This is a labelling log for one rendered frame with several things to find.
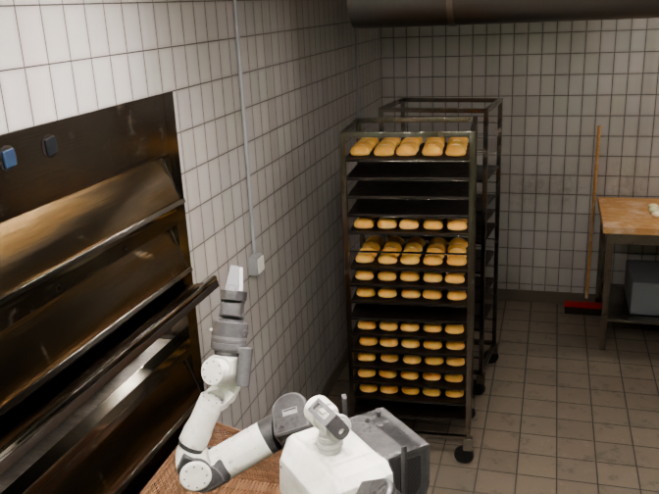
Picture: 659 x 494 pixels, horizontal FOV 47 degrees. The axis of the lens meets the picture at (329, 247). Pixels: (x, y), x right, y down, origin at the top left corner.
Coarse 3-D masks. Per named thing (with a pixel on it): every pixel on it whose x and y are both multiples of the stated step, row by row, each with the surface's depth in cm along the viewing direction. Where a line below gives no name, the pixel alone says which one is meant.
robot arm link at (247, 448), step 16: (240, 432) 191; (256, 432) 188; (208, 448) 194; (224, 448) 188; (240, 448) 187; (256, 448) 187; (192, 464) 183; (224, 464) 186; (240, 464) 187; (192, 480) 183; (208, 480) 184; (224, 480) 185
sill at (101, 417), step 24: (168, 360) 272; (144, 384) 256; (96, 408) 239; (120, 408) 242; (72, 432) 225; (96, 432) 230; (48, 456) 214; (72, 456) 218; (24, 480) 203; (48, 480) 208
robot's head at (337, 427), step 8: (320, 400) 168; (312, 408) 168; (328, 408) 165; (320, 416) 164; (328, 416) 163; (336, 416) 162; (344, 416) 165; (328, 424) 161; (336, 424) 163; (344, 424) 164; (328, 432) 164; (336, 432) 163; (344, 432) 164; (336, 440) 165
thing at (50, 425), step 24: (192, 288) 273; (216, 288) 274; (144, 312) 258; (120, 336) 238; (96, 360) 221; (48, 384) 211; (72, 384) 206; (96, 384) 203; (24, 408) 198; (48, 408) 194; (72, 408) 193; (0, 432) 186; (48, 432) 184
